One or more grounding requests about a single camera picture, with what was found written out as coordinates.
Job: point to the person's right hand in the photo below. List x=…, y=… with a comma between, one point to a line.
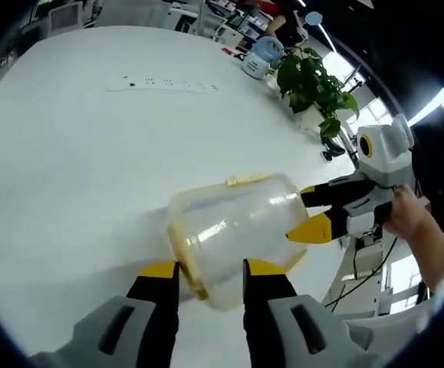
x=409, y=214

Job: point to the small red object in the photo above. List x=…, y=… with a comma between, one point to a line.
x=227, y=50

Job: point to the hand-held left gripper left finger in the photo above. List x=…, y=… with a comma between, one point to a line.
x=141, y=329

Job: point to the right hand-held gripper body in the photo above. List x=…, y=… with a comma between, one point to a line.
x=386, y=153

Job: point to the black sneaker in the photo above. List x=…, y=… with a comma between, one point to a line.
x=333, y=154

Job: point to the white plant pot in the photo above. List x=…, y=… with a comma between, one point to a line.
x=308, y=119

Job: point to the green potted plant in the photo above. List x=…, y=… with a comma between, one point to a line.
x=310, y=76

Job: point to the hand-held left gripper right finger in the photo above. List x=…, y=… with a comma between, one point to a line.
x=275, y=329

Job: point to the blue and white kettle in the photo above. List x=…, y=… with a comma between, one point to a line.
x=258, y=65

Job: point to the white storage shelf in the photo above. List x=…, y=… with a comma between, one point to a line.
x=237, y=19

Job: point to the white desk frame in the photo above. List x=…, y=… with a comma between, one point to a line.
x=365, y=251

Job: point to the clear plastic buckle container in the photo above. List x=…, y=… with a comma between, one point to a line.
x=237, y=230

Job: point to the white power strip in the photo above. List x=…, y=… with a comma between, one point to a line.
x=160, y=82

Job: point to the white office chair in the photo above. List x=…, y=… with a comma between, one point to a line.
x=66, y=15

